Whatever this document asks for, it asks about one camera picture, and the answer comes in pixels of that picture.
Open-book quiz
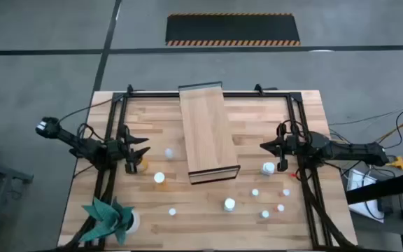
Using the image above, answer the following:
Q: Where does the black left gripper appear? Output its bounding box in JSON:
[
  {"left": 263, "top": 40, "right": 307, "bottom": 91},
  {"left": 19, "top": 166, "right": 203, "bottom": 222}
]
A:
[{"left": 105, "top": 136, "right": 152, "bottom": 175}]

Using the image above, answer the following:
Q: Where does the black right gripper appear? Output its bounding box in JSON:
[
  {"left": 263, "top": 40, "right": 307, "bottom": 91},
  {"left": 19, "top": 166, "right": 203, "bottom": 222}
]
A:
[{"left": 260, "top": 134, "right": 304, "bottom": 172}]

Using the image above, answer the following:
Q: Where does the amber bottle yellow cap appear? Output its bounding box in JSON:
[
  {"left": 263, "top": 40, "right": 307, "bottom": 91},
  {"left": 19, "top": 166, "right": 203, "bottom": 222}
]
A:
[{"left": 136, "top": 157, "right": 150, "bottom": 173}]

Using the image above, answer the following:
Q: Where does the large white medicine bottle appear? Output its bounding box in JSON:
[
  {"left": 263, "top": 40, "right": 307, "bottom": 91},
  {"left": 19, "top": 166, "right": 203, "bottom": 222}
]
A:
[{"left": 260, "top": 162, "right": 276, "bottom": 176}]

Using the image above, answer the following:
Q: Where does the orange vial white cap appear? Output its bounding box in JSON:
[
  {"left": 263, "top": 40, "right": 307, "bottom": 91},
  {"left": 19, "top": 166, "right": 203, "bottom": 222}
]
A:
[{"left": 153, "top": 171, "right": 167, "bottom": 192}]

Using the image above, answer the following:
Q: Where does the white bottle with blue label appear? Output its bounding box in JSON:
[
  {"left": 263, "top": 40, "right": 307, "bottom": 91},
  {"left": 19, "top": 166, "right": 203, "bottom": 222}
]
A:
[{"left": 223, "top": 197, "right": 236, "bottom": 213}]

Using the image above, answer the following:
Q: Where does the wooden ramp board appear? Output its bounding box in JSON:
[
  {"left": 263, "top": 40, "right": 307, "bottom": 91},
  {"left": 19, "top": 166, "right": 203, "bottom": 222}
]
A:
[{"left": 178, "top": 81, "right": 241, "bottom": 186}]

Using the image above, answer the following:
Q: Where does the white plant pot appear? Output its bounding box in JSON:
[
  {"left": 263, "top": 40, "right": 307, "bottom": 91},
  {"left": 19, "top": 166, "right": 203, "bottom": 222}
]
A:
[{"left": 126, "top": 209, "right": 141, "bottom": 235}]

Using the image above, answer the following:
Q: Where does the green artificial plant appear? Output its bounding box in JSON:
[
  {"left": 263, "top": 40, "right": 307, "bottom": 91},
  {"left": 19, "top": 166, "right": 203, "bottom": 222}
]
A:
[{"left": 78, "top": 197, "right": 135, "bottom": 246}]

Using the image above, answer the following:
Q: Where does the white paper sheet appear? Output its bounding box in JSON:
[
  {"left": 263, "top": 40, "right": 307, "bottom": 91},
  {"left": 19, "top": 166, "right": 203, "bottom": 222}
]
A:
[{"left": 346, "top": 169, "right": 386, "bottom": 223}]

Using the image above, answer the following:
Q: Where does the black metal beam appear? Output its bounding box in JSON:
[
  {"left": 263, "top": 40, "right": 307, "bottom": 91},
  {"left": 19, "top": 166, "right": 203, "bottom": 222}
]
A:
[{"left": 344, "top": 170, "right": 403, "bottom": 206}]

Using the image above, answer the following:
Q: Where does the black hazard-striped floor mat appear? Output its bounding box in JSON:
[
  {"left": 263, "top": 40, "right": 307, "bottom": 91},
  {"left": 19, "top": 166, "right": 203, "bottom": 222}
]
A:
[{"left": 165, "top": 13, "right": 301, "bottom": 47}]

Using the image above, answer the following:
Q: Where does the yellow power splitter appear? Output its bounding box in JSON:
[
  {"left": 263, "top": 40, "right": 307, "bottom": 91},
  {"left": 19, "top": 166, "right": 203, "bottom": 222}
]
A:
[{"left": 385, "top": 155, "right": 403, "bottom": 172}]

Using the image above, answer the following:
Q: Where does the black looped gripper cable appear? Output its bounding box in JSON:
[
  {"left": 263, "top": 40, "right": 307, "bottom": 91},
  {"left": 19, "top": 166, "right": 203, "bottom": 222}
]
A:
[
  {"left": 117, "top": 122, "right": 132, "bottom": 141},
  {"left": 276, "top": 119, "right": 309, "bottom": 141}
]

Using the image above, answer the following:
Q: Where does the black cable bundle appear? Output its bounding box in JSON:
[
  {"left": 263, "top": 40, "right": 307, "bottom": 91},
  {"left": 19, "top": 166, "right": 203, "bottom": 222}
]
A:
[
  {"left": 297, "top": 164, "right": 355, "bottom": 251},
  {"left": 61, "top": 167, "right": 117, "bottom": 251}
]

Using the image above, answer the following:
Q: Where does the long black arm cable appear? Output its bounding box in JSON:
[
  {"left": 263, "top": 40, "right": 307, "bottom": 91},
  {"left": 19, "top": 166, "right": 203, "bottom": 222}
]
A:
[{"left": 57, "top": 99, "right": 115, "bottom": 124}]

